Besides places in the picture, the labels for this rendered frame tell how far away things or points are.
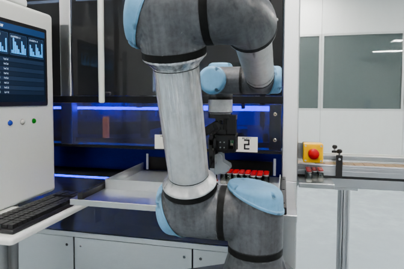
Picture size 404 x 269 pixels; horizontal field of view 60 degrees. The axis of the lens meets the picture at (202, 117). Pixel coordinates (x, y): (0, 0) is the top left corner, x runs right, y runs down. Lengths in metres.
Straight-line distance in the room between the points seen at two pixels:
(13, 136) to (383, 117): 5.48
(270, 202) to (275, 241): 0.08
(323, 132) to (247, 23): 5.51
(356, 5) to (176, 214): 5.71
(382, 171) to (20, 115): 1.40
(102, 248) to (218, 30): 1.32
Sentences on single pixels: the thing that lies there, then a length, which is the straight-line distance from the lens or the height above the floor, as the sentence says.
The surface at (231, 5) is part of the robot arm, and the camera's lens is 0.56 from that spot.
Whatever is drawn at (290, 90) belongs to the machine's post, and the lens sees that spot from 1.38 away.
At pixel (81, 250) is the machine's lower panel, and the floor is 0.52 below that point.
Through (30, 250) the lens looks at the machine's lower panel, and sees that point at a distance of 1.92.
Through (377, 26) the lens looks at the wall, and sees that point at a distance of 6.24.
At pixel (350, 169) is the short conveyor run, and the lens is 1.54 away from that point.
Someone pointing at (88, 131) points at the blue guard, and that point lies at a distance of 1.62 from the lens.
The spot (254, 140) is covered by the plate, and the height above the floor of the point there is 1.04.
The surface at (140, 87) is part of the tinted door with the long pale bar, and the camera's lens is 1.51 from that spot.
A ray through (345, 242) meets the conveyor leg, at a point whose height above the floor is 0.61.
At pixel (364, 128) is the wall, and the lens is 6.13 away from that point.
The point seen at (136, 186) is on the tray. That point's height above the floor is 0.90.
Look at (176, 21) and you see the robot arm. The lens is 0.57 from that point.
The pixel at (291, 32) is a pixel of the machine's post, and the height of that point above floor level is 1.45.
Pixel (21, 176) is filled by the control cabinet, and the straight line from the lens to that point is 1.51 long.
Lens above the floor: 1.20
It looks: 3 degrees down
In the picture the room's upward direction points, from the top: straight up
